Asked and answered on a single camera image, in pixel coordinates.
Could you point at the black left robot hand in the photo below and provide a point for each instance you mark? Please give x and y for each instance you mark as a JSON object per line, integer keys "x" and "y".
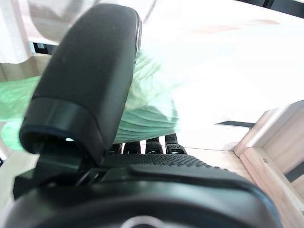
{"x": 90, "y": 71}

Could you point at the napa cabbage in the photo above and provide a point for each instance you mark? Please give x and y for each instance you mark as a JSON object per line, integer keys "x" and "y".
{"x": 152, "y": 118}

